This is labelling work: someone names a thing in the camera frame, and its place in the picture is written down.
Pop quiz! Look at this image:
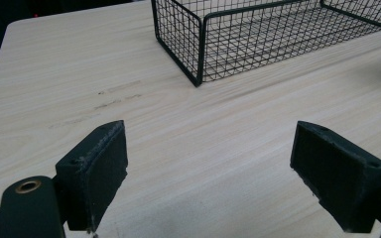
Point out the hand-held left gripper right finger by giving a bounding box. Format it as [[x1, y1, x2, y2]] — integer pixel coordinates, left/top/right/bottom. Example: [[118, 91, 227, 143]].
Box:
[[290, 120, 381, 234]]

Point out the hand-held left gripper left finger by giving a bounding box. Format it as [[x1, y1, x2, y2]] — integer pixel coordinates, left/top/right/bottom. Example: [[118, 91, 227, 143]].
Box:
[[55, 119, 129, 233]]

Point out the black wire mesh basket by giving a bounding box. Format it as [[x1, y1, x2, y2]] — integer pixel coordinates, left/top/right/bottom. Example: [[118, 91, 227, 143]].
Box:
[[150, 0, 381, 88]]

